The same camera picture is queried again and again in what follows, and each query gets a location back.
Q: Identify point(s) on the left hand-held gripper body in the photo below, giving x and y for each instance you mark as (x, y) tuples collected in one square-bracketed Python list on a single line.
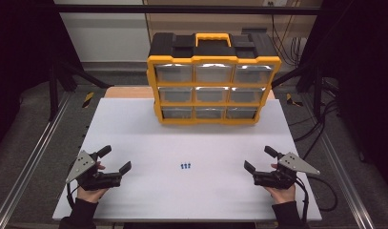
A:
[(101, 180)]

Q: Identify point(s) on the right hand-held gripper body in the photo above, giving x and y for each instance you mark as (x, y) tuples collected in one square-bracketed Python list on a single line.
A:
[(272, 179)]

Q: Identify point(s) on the clear plastic storage drawer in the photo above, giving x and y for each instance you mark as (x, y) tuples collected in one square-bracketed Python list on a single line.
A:
[(253, 74)]

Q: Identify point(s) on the yellow black organizer cabinet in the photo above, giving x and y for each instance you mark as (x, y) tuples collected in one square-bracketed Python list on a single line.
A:
[(214, 47)]

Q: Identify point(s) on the person's left hand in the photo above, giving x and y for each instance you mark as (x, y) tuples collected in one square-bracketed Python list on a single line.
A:
[(91, 194)]

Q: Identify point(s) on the person's right hand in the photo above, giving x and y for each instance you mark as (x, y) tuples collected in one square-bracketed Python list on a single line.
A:
[(282, 194)]

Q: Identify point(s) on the yellow black tape strip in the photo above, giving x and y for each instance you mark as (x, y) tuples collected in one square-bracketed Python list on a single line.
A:
[(88, 99), (290, 100)]

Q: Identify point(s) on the black metal stand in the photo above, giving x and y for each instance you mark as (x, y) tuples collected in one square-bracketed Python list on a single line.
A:
[(317, 92), (53, 92)]

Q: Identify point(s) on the grid of clear drawers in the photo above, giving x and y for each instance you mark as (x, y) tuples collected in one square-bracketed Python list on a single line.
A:
[(212, 73)]

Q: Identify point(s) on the black curtain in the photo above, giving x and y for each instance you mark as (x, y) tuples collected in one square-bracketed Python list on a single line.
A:
[(20, 47), (366, 79)]

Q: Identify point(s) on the aluminium floor rail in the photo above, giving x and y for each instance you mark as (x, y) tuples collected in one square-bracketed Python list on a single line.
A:
[(344, 178), (32, 152)]

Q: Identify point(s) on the white wall outlet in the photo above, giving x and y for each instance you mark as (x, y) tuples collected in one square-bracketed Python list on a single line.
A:
[(274, 3)]

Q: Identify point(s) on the black horizontal frame bar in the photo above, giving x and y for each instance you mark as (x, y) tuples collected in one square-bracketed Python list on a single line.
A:
[(182, 9)]

